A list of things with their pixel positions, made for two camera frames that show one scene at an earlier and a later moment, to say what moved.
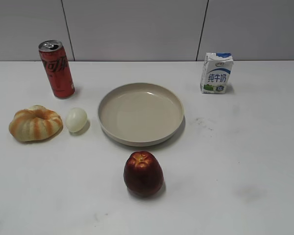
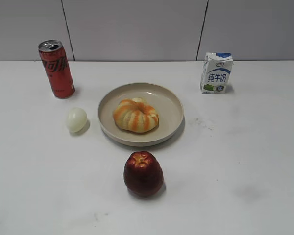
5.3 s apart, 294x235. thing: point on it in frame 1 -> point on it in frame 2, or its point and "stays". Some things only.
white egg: (76, 119) stays
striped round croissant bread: (35, 124) -> (134, 114)
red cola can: (53, 55) stays
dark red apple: (143, 174) stays
